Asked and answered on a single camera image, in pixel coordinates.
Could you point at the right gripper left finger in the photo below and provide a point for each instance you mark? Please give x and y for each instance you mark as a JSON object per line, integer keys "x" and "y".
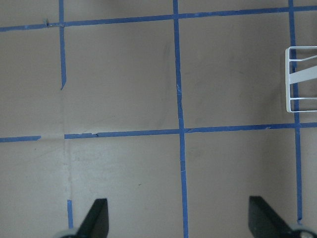
{"x": 96, "y": 222}

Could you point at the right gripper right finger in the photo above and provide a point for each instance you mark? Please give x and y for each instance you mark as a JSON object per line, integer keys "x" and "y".
{"x": 264, "y": 222}

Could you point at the white wire cup rack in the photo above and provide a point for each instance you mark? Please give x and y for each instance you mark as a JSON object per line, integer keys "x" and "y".
{"x": 297, "y": 77}

